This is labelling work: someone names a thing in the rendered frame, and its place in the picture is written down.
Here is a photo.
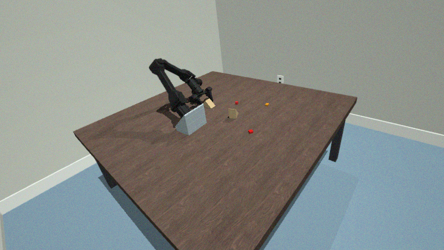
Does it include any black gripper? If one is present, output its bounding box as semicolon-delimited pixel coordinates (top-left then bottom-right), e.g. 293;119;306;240
189;84;213;105

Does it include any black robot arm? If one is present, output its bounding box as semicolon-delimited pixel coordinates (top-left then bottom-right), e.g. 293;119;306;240
149;58;202;118

